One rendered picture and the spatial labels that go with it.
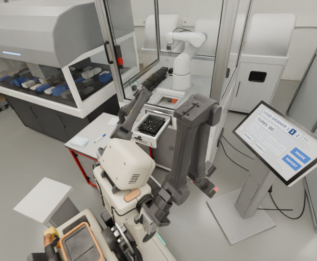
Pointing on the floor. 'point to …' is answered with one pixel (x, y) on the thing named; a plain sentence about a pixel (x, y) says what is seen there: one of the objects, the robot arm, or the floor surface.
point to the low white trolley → (99, 125)
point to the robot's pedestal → (48, 204)
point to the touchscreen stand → (244, 205)
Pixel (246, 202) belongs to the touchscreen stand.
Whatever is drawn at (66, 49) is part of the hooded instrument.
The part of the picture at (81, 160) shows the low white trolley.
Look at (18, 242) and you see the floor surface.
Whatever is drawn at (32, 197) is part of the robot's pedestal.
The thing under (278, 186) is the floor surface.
